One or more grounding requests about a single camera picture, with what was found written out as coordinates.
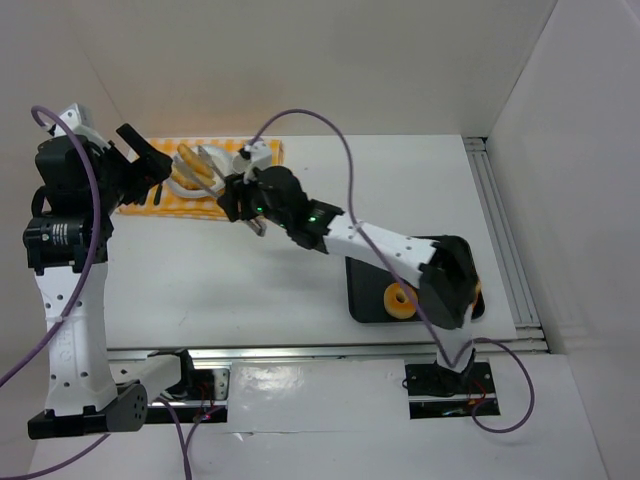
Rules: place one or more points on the lavender mug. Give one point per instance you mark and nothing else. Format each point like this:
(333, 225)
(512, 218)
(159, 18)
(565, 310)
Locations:
(240, 164)

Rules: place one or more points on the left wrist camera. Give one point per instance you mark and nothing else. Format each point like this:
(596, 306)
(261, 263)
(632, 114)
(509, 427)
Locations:
(78, 119)

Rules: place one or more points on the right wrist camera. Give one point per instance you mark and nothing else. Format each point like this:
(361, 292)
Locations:
(261, 157)

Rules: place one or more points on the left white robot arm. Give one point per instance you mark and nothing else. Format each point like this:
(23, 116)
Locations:
(66, 243)

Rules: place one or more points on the black-handled spoon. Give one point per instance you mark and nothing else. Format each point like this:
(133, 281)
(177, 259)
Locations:
(157, 195)

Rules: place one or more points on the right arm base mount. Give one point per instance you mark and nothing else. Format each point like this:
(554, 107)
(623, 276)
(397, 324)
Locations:
(431, 396)

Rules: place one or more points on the oval bread loaf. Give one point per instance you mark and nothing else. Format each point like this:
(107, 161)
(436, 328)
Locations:
(192, 160)

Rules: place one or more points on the black tray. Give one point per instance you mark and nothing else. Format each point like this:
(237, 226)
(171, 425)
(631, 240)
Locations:
(365, 300)

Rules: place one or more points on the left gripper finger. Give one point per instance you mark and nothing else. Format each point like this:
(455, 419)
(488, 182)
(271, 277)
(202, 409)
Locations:
(38, 201)
(134, 140)

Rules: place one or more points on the white paper plate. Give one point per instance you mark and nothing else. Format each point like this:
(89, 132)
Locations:
(215, 157)

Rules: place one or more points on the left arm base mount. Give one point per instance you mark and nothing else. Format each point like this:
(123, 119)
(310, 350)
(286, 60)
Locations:
(203, 398)

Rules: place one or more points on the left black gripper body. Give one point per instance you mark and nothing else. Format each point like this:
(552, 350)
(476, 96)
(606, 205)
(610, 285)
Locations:
(132, 170)

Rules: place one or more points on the small round bun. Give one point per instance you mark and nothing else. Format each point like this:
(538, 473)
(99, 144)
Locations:
(397, 303)

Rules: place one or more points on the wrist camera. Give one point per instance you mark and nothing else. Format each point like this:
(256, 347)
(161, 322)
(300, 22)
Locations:
(78, 119)
(261, 157)

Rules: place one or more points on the yellow checkered cloth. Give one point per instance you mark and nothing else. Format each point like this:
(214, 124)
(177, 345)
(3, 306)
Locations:
(173, 206)

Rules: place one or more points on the sugared ring pastry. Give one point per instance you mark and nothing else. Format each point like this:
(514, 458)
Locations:
(478, 306)

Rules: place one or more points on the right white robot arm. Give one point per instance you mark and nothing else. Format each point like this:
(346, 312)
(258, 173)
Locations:
(333, 232)

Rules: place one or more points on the metal tongs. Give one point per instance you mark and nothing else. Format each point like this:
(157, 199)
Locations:
(200, 171)

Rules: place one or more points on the aluminium rail right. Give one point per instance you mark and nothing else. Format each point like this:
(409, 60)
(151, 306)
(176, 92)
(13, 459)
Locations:
(530, 334)

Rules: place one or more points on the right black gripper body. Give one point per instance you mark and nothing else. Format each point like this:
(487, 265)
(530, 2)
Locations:
(231, 198)

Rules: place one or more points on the aluminium rail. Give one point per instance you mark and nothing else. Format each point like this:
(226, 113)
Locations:
(530, 334)
(214, 358)

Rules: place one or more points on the aluminium rail front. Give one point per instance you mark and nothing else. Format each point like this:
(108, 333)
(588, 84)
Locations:
(214, 358)

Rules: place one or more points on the long bread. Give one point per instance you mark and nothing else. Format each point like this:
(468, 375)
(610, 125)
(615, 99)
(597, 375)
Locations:
(188, 184)

